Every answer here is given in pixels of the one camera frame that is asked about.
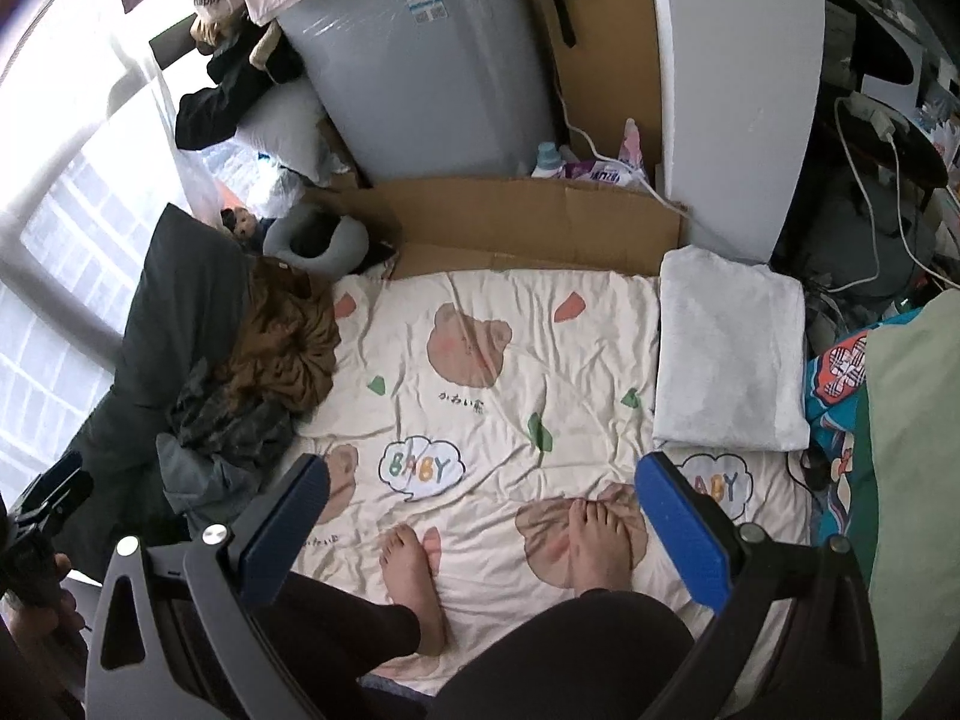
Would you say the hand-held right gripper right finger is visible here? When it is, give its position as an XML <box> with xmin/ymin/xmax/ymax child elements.
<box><xmin>634</xmin><ymin>451</ymin><xmax>882</xmax><ymax>720</ymax></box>

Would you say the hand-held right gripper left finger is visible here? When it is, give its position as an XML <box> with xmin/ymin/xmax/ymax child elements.
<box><xmin>84</xmin><ymin>454</ymin><xmax>332</xmax><ymax>720</ymax></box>

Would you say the light grey sweatshirt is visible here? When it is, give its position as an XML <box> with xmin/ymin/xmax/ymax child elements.
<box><xmin>651</xmin><ymin>246</ymin><xmax>812</xmax><ymax>455</ymax></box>

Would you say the pile of dark clothes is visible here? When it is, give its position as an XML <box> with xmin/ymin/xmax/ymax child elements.
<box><xmin>64</xmin><ymin>202</ymin><xmax>260</xmax><ymax>586</ymax></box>

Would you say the person's left hand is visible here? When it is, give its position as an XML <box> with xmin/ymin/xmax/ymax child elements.
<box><xmin>0</xmin><ymin>553</ymin><xmax>89</xmax><ymax>650</ymax></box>

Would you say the person's right foot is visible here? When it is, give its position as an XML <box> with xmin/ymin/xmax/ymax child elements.
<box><xmin>566</xmin><ymin>499</ymin><xmax>638</xmax><ymax>593</ymax></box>

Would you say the person's foot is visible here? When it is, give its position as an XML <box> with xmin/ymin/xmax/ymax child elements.
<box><xmin>566</xmin><ymin>499</ymin><xmax>638</xmax><ymax>593</ymax></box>
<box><xmin>379</xmin><ymin>525</ymin><xmax>447</xmax><ymax>653</ymax></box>

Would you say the grey-blue garment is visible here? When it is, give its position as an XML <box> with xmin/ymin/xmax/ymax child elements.
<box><xmin>156</xmin><ymin>431</ymin><xmax>256</xmax><ymax>522</ymax></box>

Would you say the person's left leg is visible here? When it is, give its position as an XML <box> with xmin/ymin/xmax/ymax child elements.
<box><xmin>255</xmin><ymin>574</ymin><xmax>421</xmax><ymax>683</ymax></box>

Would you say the person's leg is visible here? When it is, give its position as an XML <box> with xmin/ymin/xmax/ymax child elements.
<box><xmin>255</xmin><ymin>574</ymin><xmax>421</xmax><ymax>683</ymax></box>
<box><xmin>427</xmin><ymin>589</ymin><xmax>698</xmax><ymax>720</ymax></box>

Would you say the camouflage garment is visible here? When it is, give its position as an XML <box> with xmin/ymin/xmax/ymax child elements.
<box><xmin>169</xmin><ymin>360</ymin><xmax>297</xmax><ymax>488</ymax></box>

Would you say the person's left foot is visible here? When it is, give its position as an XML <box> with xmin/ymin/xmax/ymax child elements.
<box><xmin>379</xmin><ymin>525</ymin><xmax>447</xmax><ymax>653</ymax></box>

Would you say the person's right leg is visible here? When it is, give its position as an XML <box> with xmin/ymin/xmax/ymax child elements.
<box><xmin>427</xmin><ymin>589</ymin><xmax>698</xmax><ymax>720</ymax></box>

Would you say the brown garment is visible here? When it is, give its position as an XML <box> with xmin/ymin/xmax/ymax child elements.
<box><xmin>217</xmin><ymin>255</ymin><xmax>342</xmax><ymax>417</ymax></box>

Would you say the cream bear print blanket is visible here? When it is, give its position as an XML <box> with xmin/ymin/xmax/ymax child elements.
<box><xmin>289</xmin><ymin>266</ymin><xmax>818</xmax><ymax>698</ymax></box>

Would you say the grey neck pillow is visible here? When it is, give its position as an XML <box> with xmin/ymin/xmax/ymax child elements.
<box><xmin>262</xmin><ymin>204</ymin><xmax>370</xmax><ymax>277</ymax></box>

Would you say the teddy bear plush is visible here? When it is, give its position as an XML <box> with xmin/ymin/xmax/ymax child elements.
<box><xmin>219</xmin><ymin>206</ymin><xmax>278</xmax><ymax>248</ymax></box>

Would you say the brown cardboard sheet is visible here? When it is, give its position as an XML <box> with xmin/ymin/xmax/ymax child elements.
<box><xmin>304</xmin><ymin>0</ymin><xmax>691</xmax><ymax>282</ymax></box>

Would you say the clear plastic bag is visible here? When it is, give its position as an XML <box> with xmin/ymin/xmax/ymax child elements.
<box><xmin>199</xmin><ymin>142</ymin><xmax>331</xmax><ymax>222</ymax></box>

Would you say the pink detergent bag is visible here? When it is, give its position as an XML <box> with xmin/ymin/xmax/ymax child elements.
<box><xmin>559</xmin><ymin>118</ymin><xmax>653</xmax><ymax>188</ymax></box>

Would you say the white curtain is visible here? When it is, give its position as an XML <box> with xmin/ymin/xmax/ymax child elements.
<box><xmin>0</xmin><ymin>0</ymin><xmax>211</xmax><ymax>481</ymax></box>

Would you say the white pillow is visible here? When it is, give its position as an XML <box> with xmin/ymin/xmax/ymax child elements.
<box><xmin>232</xmin><ymin>79</ymin><xmax>335</xmax><ymax>185</ymax></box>

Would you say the black jacket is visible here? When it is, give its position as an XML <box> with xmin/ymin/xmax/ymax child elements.
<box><xmin>175</xmin><ymin>22</ymin><xmax>308</xmax><ymax>151</ymax></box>

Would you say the white power strip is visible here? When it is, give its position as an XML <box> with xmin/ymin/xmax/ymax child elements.
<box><xmin>847</xmin><ymin>94</ymin><xmax>897</xmax><ymax>140</ymax></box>

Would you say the grey wrapped mattress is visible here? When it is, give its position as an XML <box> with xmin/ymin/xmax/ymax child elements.
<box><xmin>277</xmin><ymin>0</ymin><xmax>563</xmax><ymax>185</ymax></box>

